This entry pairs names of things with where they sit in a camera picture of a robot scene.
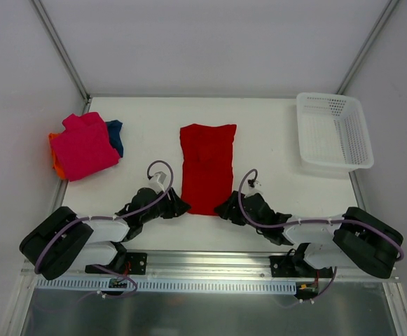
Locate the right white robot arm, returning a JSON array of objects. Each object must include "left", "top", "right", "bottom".
[{"left": 214, "top": 191, "right": 404, "bottom": 279}]

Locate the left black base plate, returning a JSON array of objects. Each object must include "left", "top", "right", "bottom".
[{"left": 85, "top": 246, "right": 148, "bottom": 275}]

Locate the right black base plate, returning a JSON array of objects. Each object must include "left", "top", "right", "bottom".
[{"left": 268, "top": 255, "right": 333, "bottom": 279}]

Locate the blue folded t shirt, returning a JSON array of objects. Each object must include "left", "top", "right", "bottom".
[{"left": 106, "top": 120, "right": 124, "bottom": 158}]

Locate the white slotted cable duct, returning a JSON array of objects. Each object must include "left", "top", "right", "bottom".
[{"left": 36, "top": 276, "right": 297, "bottom": 295}]

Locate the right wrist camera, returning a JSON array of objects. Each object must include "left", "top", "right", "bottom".
[{"left": 247, "top": 179, "right": 261, "bottom": 197}]

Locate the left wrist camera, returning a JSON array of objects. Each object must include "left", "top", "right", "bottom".
[{"left": 149, "top": 171, "right": 167, "bottom": 194}]

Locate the orange folded t shirt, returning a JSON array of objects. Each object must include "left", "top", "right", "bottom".
[{"left": 48, "top": 133, "right": 67, "bottom": 180}]

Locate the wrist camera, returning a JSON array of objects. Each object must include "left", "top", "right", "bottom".
[
  {"left": 247, "top": 179, "right": 261, "bottom": 197},
  {"left": 149, "top": 171, "right": 167, "bottom": 194}
]

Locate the aluminium mounting rail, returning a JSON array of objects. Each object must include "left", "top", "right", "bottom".
[{"left": 20, "top": 246, "right": 399, "bottom": 281}]

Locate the red t shirt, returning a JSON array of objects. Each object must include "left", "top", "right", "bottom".
[{"left": 179, "top": 124, "right": 237, "bottom": 216}]

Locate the pink folded t shirt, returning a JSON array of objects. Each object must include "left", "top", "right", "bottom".
[{"left": 51, "top": 112, "right": 121, "bottom": 181}]

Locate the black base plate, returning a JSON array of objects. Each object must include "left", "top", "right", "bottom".
[
  {"left": 268, "top": 255, "right": 333, "bottom": 279},
  {"left": 85, "top": 246, "right": 148, "bottom": 275}
]

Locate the white plastic basket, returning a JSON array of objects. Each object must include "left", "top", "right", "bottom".
[{"left": 296, "top": 92, "right": 374, "bottom": 174}]

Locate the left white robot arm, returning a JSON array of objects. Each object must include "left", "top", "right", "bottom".
[{"left": 19, "top": 188, "right": 191, "bottom": 280}]

